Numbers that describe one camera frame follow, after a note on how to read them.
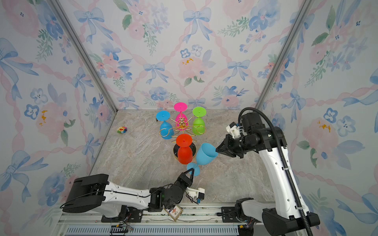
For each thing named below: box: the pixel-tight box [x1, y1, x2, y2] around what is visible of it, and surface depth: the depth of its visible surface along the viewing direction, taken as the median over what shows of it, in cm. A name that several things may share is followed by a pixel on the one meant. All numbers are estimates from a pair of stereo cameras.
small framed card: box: [163, 205, 184, 221], surface depth 75 cm
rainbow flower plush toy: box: [116, 126, 128, 134], surface depth 108 cm
